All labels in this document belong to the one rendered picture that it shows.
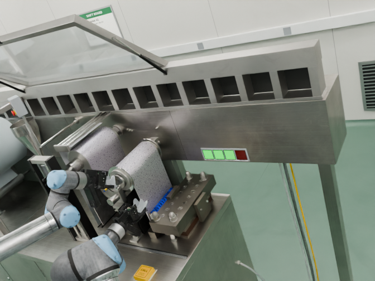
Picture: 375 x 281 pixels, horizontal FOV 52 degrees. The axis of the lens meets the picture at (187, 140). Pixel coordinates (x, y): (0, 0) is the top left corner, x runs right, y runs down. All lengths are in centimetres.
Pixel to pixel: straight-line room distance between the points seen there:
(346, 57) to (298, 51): 252
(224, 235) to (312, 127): 77
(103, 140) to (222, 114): 65
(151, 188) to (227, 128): 49
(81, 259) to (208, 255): 77
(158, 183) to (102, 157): 32
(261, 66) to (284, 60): 10
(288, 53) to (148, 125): 86
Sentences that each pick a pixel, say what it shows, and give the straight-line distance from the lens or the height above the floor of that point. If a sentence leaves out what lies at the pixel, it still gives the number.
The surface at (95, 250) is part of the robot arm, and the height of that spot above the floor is 133.
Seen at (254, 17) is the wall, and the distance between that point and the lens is 409.
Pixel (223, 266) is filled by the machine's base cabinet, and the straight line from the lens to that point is 209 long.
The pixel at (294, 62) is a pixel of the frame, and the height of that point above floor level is 160.
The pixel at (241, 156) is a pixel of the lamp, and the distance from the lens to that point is 181.
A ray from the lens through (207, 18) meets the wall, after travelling 431.
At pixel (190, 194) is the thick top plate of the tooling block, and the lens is 193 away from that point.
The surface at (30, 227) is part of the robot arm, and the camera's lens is 151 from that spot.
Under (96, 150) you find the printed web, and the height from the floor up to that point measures 136.
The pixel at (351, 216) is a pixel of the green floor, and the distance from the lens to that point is 317.
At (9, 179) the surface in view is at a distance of 263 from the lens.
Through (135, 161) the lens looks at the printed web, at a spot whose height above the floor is 129.
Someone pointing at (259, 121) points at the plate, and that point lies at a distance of 168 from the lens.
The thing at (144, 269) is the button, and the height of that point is 92.
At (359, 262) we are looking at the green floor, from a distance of 284.
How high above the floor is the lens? 210
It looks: 26 degrees down
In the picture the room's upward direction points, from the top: 20 degrees counter-clockwise
